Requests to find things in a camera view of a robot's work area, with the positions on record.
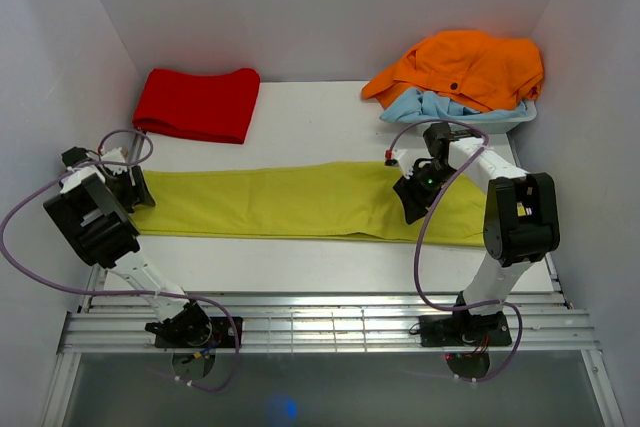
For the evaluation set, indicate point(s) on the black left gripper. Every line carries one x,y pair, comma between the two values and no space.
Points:
137,194

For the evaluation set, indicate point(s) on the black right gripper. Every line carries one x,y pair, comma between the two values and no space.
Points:
414,207

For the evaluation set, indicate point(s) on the yellow-green trousers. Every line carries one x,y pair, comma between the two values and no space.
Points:
340,200

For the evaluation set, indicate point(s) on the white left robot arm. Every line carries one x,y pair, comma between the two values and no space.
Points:
93,212

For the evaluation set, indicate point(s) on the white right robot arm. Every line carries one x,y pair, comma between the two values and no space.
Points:
519,229

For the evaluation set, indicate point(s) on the folded red trousers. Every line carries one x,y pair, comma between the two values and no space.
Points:
209,108

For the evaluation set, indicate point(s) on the light blue garment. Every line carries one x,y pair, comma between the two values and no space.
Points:
403,105

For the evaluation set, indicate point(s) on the white plastic basket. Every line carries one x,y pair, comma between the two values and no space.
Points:
494,122

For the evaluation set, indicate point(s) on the orange garment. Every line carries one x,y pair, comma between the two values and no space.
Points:
470,67

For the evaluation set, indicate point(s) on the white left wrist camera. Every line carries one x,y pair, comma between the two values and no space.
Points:
115,166

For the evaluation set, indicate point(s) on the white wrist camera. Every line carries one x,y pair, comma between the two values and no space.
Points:
115,166
402,159

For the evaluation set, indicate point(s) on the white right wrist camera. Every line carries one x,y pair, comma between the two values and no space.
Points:
402,159

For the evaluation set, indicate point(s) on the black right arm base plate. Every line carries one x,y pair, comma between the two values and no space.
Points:
442,331

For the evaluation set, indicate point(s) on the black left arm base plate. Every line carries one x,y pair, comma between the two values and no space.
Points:
224,335

